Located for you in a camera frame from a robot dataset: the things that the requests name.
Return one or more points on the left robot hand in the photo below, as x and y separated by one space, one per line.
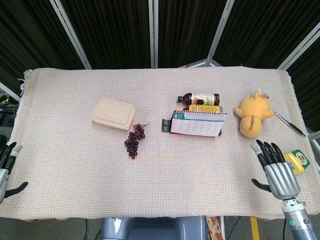
5 160

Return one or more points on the beige lunch box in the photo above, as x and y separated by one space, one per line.
113 114

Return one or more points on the woven beige tablecloth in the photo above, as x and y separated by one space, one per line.
100 170

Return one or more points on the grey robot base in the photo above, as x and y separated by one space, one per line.
152 228

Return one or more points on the purple grape bunch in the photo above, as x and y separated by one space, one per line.
135 141

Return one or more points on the desk calendar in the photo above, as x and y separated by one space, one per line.
197 123

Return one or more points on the dark sauce bottle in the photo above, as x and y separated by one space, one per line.
200 98

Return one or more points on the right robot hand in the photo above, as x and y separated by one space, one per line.
281 175

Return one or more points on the metal tongs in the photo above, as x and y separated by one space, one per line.
290 123

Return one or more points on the yellow label bottle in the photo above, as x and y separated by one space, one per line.
203 108

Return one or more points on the yellow plush toy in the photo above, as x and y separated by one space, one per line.
252 117

